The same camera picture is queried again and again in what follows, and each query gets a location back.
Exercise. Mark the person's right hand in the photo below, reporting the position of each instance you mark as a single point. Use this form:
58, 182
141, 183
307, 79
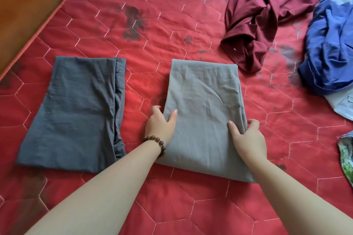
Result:
252, 146

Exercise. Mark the red quilted mattress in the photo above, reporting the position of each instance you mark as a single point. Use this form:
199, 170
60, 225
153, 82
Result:
110, 22

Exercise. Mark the dark blue shirt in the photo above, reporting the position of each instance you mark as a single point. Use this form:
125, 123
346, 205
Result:
331, 58

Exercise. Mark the light grey trousers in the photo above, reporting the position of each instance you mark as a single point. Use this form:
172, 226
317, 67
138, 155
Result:
204, 105

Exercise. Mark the maroon shirt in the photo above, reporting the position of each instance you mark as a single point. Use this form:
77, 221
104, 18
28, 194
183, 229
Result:
262, 9

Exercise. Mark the dark grey trousers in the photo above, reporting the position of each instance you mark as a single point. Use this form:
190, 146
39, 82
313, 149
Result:
74, 113

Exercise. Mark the blue denim jeans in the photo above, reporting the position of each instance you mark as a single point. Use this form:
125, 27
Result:
347, 157

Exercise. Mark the person's left hand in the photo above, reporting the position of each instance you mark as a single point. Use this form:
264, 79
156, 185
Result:
160, 130

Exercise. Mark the person's right forearm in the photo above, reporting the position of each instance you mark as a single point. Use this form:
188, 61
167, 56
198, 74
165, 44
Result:
297, 201

